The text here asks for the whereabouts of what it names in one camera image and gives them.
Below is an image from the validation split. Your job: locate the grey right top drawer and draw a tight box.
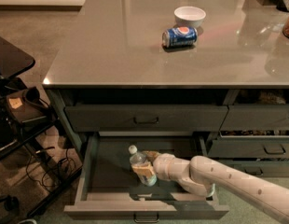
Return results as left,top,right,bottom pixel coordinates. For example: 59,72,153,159
221,104,289,131

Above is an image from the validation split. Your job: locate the grey right bottom drawer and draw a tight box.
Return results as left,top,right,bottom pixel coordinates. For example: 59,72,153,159
217,158,289,177

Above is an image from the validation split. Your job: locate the brown box with note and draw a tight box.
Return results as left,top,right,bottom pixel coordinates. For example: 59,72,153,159
6,87,50,124

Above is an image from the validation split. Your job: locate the closed grey top drawer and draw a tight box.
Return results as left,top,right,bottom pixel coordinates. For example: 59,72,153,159
64,105,227,132

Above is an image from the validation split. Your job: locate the black cable on floor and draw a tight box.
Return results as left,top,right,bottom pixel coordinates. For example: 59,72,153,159
24,147,77,193

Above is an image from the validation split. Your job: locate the blue Pepsi can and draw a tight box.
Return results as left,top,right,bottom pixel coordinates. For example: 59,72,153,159
162,27,198,49

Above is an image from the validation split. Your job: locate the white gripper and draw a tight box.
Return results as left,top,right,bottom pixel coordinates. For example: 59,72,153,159
132,150,186,182

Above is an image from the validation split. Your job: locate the clear plastic water bottle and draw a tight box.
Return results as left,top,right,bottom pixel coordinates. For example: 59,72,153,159
129,145,157,187

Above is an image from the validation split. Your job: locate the open grey middle drawer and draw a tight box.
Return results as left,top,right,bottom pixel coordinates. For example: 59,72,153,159
64,135,229,223

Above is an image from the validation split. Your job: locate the grey right middle drawer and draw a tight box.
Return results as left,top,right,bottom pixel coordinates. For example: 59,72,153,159
208,135,289,159

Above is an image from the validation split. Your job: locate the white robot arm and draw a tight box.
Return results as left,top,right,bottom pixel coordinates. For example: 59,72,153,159
131,151,289,224

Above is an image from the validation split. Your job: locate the white ceramic bowl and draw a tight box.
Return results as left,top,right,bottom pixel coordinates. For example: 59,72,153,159
174,7,206,28

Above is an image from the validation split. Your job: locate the black rolling cart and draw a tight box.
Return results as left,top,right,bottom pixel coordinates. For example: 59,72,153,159
0,36,81,217

